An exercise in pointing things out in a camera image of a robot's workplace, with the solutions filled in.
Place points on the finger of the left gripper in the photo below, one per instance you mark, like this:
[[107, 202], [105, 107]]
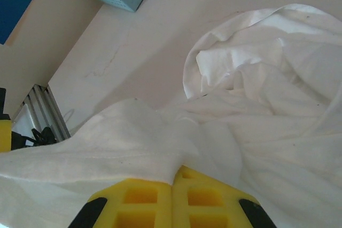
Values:
[[5, 137]]

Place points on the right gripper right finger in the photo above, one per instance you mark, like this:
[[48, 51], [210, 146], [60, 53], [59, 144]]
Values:
[[208, 206]]

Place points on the white t-shirt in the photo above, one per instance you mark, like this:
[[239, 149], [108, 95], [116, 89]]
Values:
[[240, 132]]

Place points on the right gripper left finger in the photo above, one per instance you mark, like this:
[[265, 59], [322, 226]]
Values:
[[133, 206]]

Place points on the pale table cover sheet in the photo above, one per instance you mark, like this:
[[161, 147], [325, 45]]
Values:
[[147, 65]]

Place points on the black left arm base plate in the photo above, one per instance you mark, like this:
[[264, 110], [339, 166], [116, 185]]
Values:
[[44, 135]]

